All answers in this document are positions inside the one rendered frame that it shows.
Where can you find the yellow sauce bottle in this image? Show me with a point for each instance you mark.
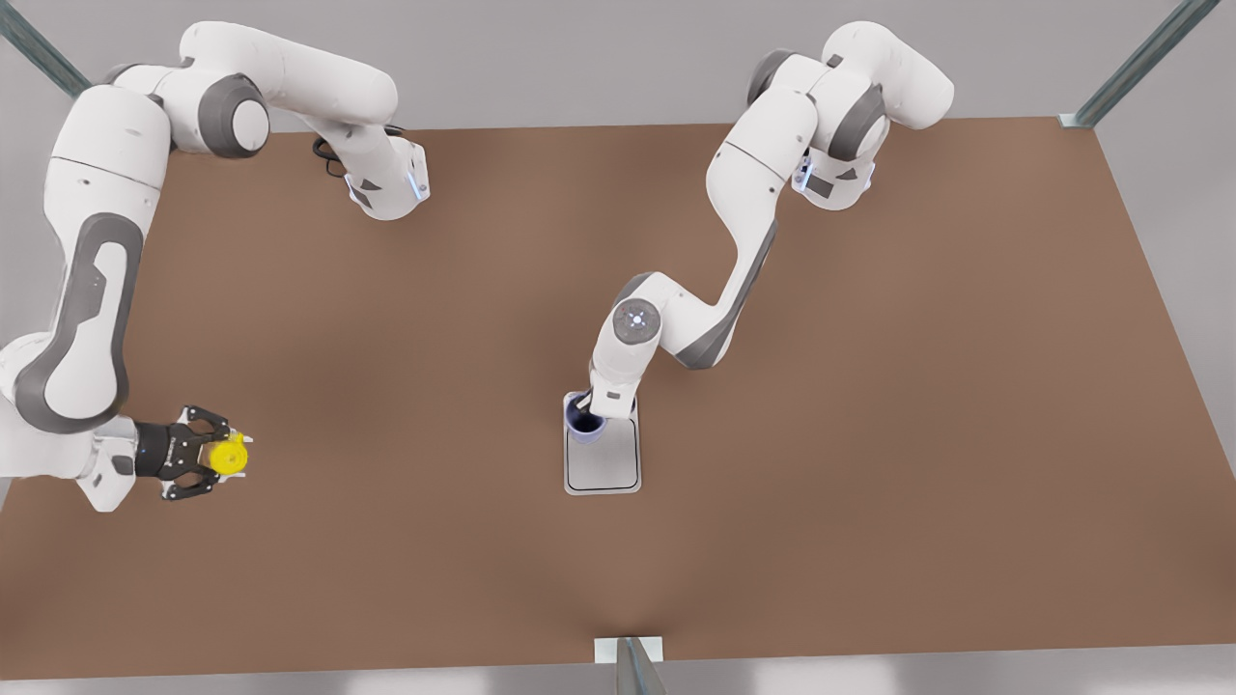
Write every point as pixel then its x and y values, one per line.
pixel 229 455

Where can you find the pale blue cup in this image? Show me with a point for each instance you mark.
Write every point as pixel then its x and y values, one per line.
pixel 586 429

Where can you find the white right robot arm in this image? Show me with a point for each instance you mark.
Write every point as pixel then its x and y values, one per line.
pixel 106 164

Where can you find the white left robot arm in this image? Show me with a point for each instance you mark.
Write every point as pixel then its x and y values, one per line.
pixel 753 174

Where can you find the grey flat weighing scale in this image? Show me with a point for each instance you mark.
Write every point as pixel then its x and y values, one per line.
pixel 604 461

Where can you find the silver frame post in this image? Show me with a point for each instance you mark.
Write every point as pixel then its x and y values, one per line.
pixel 39 50
pixel 1139 60
pixel 632 666

